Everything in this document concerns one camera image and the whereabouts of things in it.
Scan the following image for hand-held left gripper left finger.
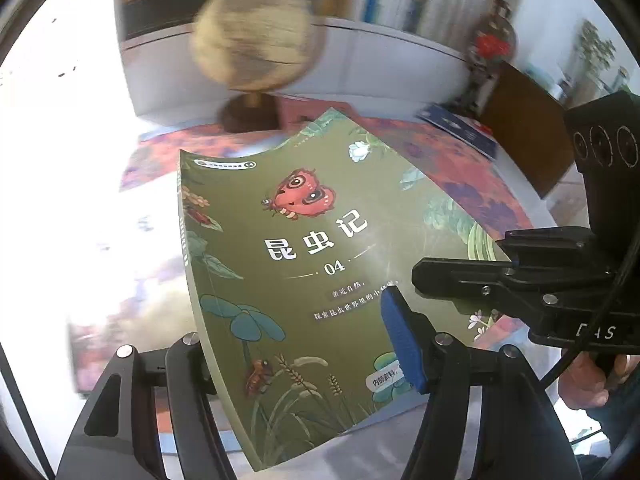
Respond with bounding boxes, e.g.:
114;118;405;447
56;332;238;480

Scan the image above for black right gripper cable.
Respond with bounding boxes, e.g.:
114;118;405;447
542;255;631;391

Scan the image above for round flower fan on stand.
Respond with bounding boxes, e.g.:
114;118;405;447
452;0;518;116

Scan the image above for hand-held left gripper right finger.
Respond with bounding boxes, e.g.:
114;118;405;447
380;285;581;480

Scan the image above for olive green moth book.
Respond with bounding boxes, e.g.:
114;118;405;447
177;107;513;472

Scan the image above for navy blue eagle book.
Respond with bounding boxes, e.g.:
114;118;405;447
417;102;498;161

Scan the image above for orange floral quilted mat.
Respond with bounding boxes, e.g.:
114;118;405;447
117;110;536;281

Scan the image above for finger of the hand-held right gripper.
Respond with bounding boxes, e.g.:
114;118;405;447
499;226;612;271
411;257;617;322

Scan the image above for antique beige globe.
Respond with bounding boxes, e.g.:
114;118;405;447
192;0;326;133

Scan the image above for white bookshelf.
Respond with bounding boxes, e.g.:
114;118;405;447
112;0;531;126

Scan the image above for person's right forearm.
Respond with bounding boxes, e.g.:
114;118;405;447
575;375;640;480

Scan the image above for person's right hand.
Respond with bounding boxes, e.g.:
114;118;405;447
556;354;631;411

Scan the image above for brown wooden cabinet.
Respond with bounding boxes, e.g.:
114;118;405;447
482;62;596;221

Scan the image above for beige vase with green plant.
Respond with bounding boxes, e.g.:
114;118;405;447
567;20;618;106

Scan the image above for shelf row of pale books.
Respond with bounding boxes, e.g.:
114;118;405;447
350;0;496;46

